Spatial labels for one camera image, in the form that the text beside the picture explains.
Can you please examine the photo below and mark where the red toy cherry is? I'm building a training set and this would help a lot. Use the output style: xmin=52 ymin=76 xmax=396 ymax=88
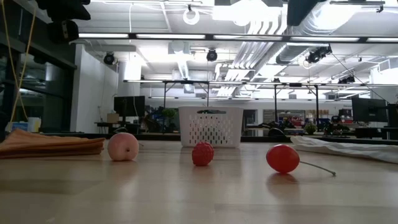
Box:
xmin=266 ymin=144 xmax=337 ymax=177

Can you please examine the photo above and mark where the white coiled cable ring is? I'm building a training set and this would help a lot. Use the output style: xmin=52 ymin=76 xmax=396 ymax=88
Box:
xmin=182 ymin=7 xmax=201 ymax=26

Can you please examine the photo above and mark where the yellow cable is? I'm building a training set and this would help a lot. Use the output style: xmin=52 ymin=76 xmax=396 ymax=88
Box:
xmin=1 ymin=0 xmax=37 ymax=124

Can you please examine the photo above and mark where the pink toy peach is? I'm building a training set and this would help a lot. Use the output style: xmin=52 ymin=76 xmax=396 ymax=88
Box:
xmin=107 ymin=132 xmax=140 ymax=162

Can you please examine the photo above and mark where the white folded towel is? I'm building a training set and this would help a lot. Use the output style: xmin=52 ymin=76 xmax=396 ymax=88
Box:
xmin=290 ymin=135 xmax=398 ymax=165

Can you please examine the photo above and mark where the white bin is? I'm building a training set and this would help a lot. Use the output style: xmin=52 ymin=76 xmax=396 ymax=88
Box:
xmin=27 ymin=116 xmax=42 ymax=133

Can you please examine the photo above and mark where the green background plant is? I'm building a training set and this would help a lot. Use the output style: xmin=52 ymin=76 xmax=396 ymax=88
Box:
xmin=161 ymin=108 xmax=177 ymax=121
xmin=304 ymin=122 xmax=318 ymax=135

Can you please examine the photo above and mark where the orange folded cloth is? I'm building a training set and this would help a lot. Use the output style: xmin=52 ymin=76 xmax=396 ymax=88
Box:
xmin=0 ymin=129 xmax=106 ymax=160

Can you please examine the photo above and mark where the black background rig frame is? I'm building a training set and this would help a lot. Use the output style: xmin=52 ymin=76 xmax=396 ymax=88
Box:
xmin=124 ymin=79 xmax=321 ymax=134

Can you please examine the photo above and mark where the overhead LED light bar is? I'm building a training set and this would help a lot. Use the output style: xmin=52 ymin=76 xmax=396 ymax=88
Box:
xmin=77 ymin=32 xmax=398 ymax=44

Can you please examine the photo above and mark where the black ceiling camera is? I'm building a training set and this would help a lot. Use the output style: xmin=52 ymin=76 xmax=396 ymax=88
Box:
xmin=306 ymin=45 xmax=333 ymax=64

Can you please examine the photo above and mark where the black aluminium extrusion frame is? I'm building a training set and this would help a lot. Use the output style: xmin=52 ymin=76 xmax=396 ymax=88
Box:
xmin=40 ymin=132 xmax=398 ymax=146

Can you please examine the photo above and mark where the red toy raspberry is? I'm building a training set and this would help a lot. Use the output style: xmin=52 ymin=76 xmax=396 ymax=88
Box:
xmin=191 ymin=141 xmax=215 ymax=167

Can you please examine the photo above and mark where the white perforated plastic basket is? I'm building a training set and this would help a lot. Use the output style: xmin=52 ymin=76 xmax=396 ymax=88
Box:
xmin=178 ymin=106 xmax=244 ymax=148

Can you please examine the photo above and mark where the silver ceiling ventilation duct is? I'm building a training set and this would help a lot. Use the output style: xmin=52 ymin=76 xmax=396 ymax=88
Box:
xmin=275 ymin=0 xmax=354 ymax=65

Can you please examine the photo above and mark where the black computer monitor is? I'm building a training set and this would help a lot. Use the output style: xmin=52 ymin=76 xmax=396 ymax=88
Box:
xmin=113 ymin=95 xmax=146 ymax=118
xmin=351 ymin=97 xmax=388 ymax=123

